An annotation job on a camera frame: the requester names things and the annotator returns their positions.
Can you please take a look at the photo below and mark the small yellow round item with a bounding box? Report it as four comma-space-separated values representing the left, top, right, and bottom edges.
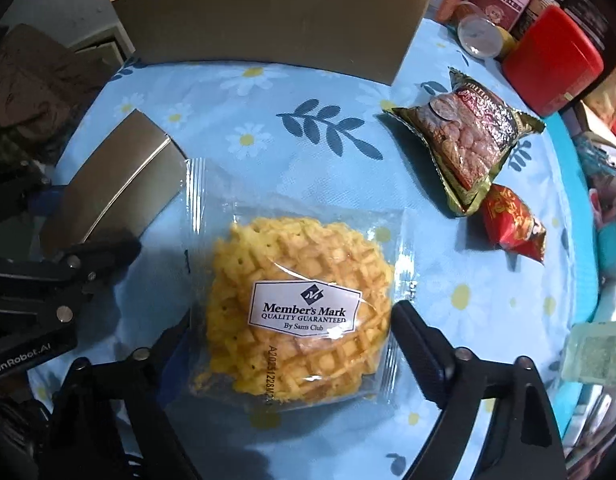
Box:
498, 27, 519, 58

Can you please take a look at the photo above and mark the orange jar with clear lid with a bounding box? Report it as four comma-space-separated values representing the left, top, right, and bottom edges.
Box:
435, 0, 503, 61

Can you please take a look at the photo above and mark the small red snack packet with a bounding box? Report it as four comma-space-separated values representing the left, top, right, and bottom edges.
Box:
480, 184, 547, 265

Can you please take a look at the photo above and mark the clear yellow waffle packet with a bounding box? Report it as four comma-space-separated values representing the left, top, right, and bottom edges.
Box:
180, 157, 421, 418

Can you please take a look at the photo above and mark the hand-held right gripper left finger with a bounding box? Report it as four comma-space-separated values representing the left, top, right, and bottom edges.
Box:
48, 320, 203, 480

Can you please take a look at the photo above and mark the small gold box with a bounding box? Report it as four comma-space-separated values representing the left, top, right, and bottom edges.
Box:
40, 109, 189, 261

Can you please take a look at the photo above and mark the brown cardboard box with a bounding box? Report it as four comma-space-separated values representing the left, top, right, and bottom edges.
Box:
94, 0, 463, 86

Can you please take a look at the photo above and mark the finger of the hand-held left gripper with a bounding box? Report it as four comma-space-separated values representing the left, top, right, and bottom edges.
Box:
0, 160, 55, 227
0, 237, 141, 323

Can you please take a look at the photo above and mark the blue floral tablecloth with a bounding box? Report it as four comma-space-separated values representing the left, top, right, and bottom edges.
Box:
25, 17, 601, 480

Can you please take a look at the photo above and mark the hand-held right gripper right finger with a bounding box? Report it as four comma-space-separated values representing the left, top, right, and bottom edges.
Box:
390, 300, 568, 480

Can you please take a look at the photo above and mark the green gold nut packet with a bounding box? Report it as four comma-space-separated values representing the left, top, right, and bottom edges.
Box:
378, 67, 546, 218

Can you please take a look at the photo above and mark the pile of assorted packets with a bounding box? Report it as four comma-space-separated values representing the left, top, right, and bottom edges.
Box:
562, 60, 616, 281

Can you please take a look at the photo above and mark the dark clothing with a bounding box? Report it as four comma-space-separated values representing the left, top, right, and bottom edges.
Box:
0, 25, 119, 171

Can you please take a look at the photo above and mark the red lidded container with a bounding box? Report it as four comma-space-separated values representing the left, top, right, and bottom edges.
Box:
502, 5, 604, 118

